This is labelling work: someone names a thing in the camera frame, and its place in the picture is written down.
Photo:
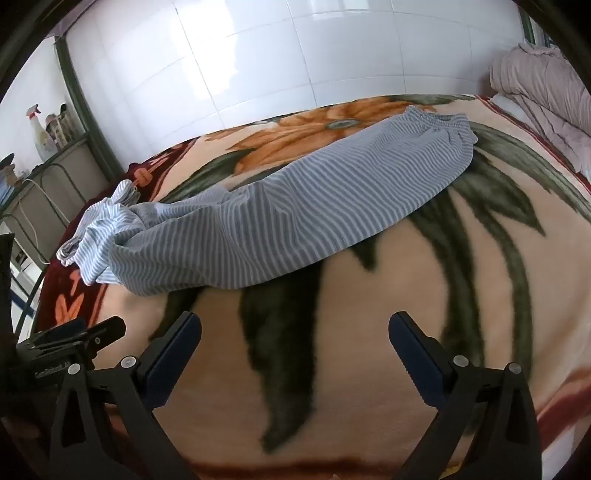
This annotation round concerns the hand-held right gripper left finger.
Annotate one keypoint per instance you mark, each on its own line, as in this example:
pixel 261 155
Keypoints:
pixel 171 360

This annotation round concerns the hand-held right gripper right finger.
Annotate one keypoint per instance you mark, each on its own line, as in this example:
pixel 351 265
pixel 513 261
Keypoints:
pixel 418 360

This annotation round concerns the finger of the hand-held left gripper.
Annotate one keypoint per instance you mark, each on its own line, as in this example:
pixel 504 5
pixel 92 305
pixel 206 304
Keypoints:
pixel 111 328
pixel 60 333

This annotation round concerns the blue striped pants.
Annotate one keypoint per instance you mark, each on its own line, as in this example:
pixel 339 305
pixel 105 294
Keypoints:
pixel 300 207

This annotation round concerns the floral fleece blanket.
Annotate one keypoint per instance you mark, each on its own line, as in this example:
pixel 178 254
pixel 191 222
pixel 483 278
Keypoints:
pixel 369 346

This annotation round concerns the white cabinet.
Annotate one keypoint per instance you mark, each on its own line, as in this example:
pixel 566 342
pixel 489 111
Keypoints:
pixel 21 261

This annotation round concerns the crumpled striped garment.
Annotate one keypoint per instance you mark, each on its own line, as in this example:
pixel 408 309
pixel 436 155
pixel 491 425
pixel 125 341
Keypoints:
pixel 97 230

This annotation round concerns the white spray bottle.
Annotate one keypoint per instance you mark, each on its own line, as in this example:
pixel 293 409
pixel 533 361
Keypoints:
pixel 40 138

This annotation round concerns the beige bottle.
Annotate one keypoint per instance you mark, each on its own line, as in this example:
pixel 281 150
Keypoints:
pixel 54 131

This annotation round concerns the pink quilt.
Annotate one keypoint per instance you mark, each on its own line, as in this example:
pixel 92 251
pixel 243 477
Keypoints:
pixel 540 92

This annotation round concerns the green metal bed end frame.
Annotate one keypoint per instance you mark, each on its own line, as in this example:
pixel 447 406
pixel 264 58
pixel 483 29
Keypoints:
pixel 527 27

